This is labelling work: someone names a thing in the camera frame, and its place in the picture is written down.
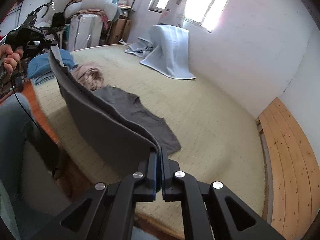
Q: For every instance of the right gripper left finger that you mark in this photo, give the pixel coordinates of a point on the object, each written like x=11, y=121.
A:
x=107, y=211

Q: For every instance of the blue garment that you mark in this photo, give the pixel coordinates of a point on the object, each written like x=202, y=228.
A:
x=39, y=70

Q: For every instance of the dark grey smile sweatshirt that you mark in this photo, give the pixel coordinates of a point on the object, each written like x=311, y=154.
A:
x=112, y=121

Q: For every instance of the person left hand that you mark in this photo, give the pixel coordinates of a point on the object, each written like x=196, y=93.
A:
x=12, y=58

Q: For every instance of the pink garment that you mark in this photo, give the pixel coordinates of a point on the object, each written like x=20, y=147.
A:
x=89, y=75

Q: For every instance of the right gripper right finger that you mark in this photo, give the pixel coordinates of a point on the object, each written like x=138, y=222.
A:
x=211, y=211

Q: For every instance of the pineapple print curtain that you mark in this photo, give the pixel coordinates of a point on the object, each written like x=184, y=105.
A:
x=173, y=13

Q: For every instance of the light blue blanket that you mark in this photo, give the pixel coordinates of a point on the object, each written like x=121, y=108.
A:
x=165, y=49

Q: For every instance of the wooden headboard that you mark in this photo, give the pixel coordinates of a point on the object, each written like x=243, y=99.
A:
x=292, y=172

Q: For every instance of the white teal plush pillow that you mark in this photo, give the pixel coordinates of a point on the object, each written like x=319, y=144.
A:
x=109, y=7

